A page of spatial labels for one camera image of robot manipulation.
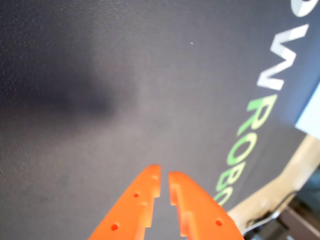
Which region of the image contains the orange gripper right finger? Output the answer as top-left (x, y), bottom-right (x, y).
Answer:
top-left (167, 170), bottom-right (245, 240)

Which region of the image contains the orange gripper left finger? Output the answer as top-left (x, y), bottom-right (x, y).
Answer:
top-left (87, 164), bottom-right (162, 240)

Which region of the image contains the dark mat with WOWROBO logo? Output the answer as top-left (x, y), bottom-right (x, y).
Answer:
top-left (0, 0), bottom-right (320, 240)

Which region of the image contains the white open cardboard box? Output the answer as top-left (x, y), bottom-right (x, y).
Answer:
top-left (294, 79), bottom-right (320, 141)

